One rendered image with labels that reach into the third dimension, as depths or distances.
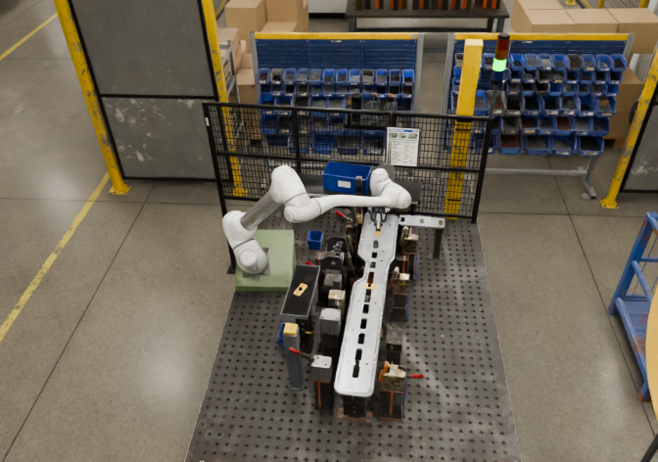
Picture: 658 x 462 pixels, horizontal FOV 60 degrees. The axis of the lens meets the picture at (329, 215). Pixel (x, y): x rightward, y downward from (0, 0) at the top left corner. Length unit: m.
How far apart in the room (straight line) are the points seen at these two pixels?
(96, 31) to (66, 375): 2.72
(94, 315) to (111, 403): 0.86
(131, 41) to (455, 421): 3.82
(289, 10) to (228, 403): 5.43
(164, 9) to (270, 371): 3.00
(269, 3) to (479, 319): 5.19
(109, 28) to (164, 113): 0.82
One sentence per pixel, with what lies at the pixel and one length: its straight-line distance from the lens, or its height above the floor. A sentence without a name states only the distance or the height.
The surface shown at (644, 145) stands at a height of 0.65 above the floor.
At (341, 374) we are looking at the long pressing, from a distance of 2.89.
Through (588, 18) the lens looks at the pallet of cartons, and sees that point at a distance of 6.20.
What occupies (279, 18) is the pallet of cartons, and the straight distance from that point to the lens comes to 7.66.
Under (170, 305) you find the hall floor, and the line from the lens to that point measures 4.74.
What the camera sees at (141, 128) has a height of 0.72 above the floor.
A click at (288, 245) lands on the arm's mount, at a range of 3.66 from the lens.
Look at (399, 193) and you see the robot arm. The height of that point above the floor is 1.43.
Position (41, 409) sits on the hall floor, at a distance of 4.47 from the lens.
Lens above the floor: 3.34
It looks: 39 degrees down
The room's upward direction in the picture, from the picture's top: 2 degrees counter-clockwise
